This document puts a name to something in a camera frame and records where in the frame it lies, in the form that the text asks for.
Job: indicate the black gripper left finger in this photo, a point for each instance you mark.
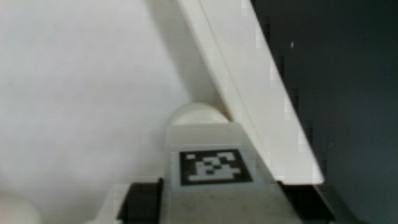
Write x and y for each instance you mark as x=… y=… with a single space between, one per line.
x=132 y=204

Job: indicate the white table leg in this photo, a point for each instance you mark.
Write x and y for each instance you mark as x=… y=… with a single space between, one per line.
x=221 y=189

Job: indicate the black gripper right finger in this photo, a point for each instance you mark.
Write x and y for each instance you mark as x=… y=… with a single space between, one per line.
x=319 y=204

